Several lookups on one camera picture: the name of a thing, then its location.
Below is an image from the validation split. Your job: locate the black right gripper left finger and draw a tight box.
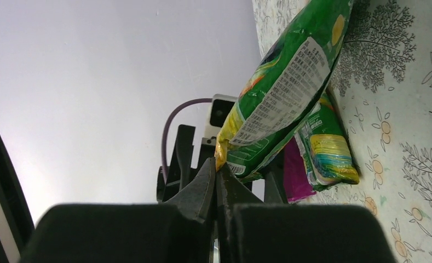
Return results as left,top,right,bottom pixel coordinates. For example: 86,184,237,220
20,158,216,262

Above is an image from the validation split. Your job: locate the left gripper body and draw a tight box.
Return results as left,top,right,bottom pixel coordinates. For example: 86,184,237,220
156,124,288,204

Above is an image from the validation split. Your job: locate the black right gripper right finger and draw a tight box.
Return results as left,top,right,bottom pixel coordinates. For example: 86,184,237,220
216,167,395,262

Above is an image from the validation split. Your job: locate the green Fox's candy bag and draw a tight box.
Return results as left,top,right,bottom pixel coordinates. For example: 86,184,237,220
215,0,354,181

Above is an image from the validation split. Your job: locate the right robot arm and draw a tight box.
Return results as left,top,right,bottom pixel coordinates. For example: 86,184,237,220
0,136,395,262

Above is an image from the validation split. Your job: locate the purple grape candy bag left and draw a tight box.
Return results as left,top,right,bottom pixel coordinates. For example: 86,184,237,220
283,139,316,203

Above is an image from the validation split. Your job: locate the green candy bag underneath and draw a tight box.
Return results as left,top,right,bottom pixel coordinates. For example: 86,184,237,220
295,93,360,192

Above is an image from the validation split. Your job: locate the white floral tablecloth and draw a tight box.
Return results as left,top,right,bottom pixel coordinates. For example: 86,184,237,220
306,0,432,262

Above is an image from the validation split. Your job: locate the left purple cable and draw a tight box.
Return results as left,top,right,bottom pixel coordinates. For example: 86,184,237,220
160,98,214,184

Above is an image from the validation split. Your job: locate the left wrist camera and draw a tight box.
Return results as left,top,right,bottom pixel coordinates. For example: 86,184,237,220
202,94,237,146

